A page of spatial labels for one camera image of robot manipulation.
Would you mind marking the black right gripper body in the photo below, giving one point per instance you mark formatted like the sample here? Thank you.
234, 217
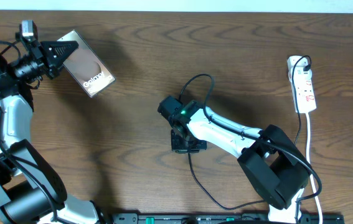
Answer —
187, 145

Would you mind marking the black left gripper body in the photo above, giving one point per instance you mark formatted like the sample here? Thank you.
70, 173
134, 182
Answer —
37, 52

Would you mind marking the Galaxy S25 Ultra smartphone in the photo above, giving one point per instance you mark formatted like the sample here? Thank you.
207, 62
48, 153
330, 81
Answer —
86, 67

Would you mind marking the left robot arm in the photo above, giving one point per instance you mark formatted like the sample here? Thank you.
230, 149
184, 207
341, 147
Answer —
30, 189

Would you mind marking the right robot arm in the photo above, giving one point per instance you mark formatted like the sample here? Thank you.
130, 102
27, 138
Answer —
271, 162

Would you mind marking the white power strip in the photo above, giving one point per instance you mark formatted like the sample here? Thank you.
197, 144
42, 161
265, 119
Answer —
300, 77

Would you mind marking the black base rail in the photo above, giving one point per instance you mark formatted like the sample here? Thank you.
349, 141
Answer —
134, 218

